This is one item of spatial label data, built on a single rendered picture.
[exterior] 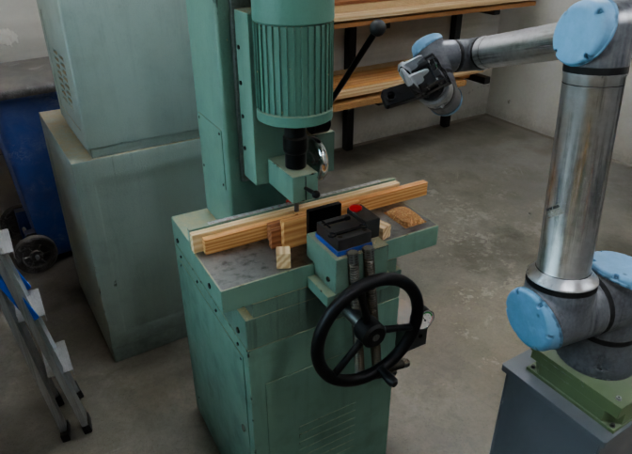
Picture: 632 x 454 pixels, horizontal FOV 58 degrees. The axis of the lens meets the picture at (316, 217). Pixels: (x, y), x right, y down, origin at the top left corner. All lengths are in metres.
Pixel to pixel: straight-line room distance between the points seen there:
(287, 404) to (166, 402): 0.83
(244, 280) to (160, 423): 1.06
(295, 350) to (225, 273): 0.28
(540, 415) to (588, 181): 0.68
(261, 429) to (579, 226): 0.91
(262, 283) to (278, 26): 0.55
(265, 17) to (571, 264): 0.81
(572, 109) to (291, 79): 0.56
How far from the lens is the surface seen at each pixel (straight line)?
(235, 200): 1.57
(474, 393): 2.35
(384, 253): 1.29
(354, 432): 1.79
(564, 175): 1.24
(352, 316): 1.29
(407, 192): 1.61
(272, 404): 1.53
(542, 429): 1.68
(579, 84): 1.20
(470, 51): 1.68
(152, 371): 2.44
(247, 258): 1.35
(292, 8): 1.20
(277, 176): 1.41
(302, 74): 1.23
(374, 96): 3.83
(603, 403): 1.55
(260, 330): 1.36
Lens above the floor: 1.62
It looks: 28 degrees down
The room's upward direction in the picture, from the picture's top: straight up
